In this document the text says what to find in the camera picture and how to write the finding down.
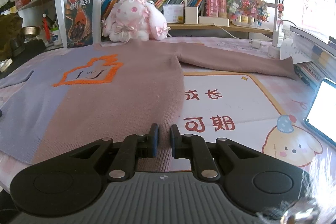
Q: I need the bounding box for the pink and lilac sweater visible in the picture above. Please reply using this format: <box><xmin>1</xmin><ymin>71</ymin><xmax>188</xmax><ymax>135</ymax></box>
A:
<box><xmin>1</xmin><ymin>40</ymin><xmax>295</xmax><ymax>170</ymax></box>

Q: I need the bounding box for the pink cartoon desk mat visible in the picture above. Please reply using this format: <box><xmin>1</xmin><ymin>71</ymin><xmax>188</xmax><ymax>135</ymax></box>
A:
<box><xmin>0</xmin><ymin>36</ymin><xmax>336</xmax><ymax>188</ymax></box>

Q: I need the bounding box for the pink white bunny plush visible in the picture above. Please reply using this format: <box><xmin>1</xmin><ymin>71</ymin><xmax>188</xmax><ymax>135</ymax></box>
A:
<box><xmin>101</xmin><ymin>0</ymin><xmax>170</xmax><ymax>43</ymax></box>

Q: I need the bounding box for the white charger plug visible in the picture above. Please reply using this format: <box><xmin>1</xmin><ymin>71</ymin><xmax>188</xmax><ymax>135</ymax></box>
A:
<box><xmin>268</xmin><ymin>23</ymin><xmax>284</xmax><ymax>59</ymax></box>

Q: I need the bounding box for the small white box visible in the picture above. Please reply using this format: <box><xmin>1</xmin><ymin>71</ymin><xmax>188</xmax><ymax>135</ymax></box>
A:
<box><xmin>185</xmin><ymin>6</ymin><xmax>198</xmax><ymax>24</ymax></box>

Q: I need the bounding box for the white smartphone lit screen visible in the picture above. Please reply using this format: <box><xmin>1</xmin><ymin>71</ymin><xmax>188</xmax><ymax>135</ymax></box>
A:
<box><xmin>304</xmin><ymin>78</ymin><xmax>336</xmax><ymax>147</ymax></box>

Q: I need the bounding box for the Harry Potter book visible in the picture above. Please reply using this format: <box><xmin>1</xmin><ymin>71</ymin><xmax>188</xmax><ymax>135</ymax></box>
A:
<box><xmin>65</xmin><ymin>0</ymin><xmax>93</xmax><ymax>48</ymax></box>

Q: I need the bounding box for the metal round tin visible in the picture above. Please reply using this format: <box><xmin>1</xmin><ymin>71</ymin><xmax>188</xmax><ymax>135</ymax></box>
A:
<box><xmin>21</xmin><ymin>26</ymin><xmax>41</xmax><ymax>37</ymax></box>

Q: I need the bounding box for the olive green bag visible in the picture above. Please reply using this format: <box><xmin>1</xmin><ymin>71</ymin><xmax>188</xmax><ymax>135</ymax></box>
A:
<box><xmin>0</xmin><ymin>13</ymin><xmax>23</xmax><ymax>61</ymax></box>

